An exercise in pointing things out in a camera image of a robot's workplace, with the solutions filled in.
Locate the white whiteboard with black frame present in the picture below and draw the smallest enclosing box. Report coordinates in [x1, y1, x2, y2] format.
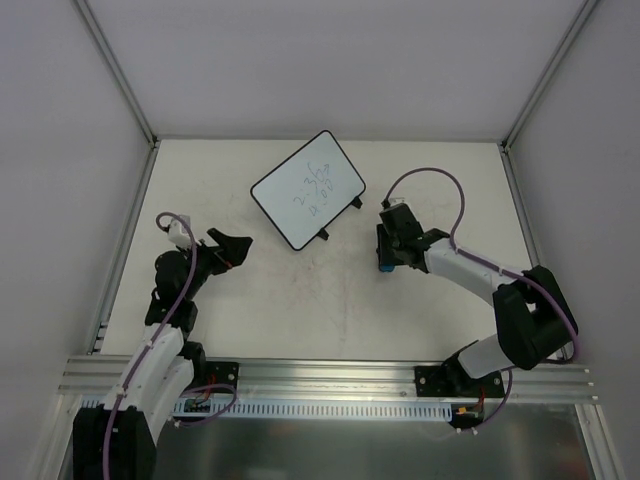
[250, 130, 366, 251]

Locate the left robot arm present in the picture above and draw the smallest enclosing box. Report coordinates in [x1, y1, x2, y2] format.
[72, 225, 253, 479]

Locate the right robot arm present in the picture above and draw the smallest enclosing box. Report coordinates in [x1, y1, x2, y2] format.
[376, 201, 578, 396]

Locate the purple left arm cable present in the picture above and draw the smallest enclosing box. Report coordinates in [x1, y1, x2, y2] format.
[102, 212, 239, 480]

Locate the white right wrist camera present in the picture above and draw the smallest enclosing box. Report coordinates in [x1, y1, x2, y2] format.
[381, 197, 406, 210]

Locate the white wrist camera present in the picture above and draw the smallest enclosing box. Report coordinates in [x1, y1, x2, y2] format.
[167, 215, 192, 250]
[381, 197, 406, 210]

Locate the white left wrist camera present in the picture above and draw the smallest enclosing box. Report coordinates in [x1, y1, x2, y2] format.
[167, 215, 192, 250]

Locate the left table edge rail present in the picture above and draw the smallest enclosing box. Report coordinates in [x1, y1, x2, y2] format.
[84, 140, 160, 355]

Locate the table edge rail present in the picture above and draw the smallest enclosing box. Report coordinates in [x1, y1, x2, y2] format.
[84, 140, 160, 355]
[499, 142, 571, 364]

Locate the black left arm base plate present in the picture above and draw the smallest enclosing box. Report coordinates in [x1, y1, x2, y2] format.
[194, 360, 240, 394]

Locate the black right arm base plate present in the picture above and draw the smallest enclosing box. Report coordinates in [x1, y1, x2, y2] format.
[413, 365, 506, 399]

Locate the right table edge rail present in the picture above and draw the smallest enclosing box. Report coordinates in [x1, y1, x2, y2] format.
[499, 142, 571, 364]

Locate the white slotted cable duct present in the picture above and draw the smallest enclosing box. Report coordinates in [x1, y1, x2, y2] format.
[171, 395, 453, 423]

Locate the aluminium mounting rail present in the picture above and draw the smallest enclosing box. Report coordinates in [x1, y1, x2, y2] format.
[57, 355, 600, 404]

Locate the left aluminium frame post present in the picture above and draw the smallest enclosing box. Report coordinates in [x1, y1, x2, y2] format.
[72, 0, 157, 147]

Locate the aluminium frame post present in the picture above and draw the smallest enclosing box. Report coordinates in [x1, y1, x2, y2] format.
[72, 0, 157, 147]
[500, 0, 601, 152]

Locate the right aluminium frame post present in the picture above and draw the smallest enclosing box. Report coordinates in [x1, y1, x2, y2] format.
[500, 0, 601, 152]

